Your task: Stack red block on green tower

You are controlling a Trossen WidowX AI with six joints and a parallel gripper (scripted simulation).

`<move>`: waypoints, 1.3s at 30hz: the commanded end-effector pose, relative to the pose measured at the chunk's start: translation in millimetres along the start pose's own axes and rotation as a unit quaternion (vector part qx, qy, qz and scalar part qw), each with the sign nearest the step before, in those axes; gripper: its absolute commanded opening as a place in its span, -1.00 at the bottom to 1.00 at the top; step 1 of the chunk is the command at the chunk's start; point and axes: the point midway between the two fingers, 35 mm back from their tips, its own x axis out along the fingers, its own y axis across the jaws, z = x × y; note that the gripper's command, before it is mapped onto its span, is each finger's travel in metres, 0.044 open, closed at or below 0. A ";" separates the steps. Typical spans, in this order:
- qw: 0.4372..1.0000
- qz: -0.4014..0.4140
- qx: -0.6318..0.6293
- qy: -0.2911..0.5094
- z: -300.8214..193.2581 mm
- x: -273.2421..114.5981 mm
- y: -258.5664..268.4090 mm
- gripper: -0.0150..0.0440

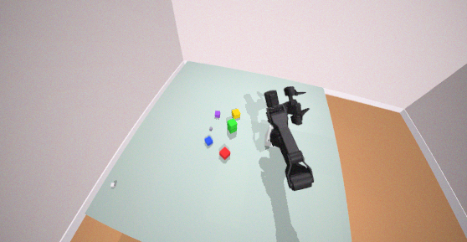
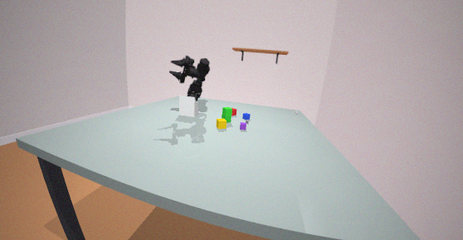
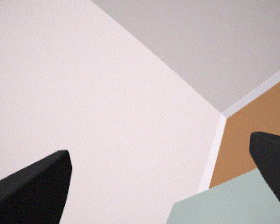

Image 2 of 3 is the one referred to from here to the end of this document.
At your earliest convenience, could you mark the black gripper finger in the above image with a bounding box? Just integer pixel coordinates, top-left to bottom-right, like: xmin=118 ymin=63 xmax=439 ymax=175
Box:
xmin=170 ymin=59 xmax=184 ymax=67
xmin=169 ymin=71 xmax=181 ymax=81

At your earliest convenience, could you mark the green block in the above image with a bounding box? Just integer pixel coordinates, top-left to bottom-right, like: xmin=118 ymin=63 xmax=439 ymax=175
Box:
xmin=222 ymin=114 xmax=232 ymax=123
xmin=222 ymin=107 xmax=232 ymax=116

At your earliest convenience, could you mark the blue block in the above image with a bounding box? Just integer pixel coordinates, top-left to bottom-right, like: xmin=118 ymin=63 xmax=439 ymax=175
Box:
xmin=242 ymin=113 xmax=250 ymax=120

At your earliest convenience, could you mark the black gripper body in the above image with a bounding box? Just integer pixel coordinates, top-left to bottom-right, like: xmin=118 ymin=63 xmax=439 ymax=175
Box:
xmin=179 ymin=56 xmax=197 ymax=84

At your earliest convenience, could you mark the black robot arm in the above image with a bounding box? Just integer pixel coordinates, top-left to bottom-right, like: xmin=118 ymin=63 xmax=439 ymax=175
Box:
xmin=188 ymin=58 xmax=210 ymax=102

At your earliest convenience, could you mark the yellow block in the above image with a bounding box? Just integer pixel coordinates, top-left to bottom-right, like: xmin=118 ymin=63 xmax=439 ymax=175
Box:
xmin=217 ymin=119 xmax=227 ymax=129

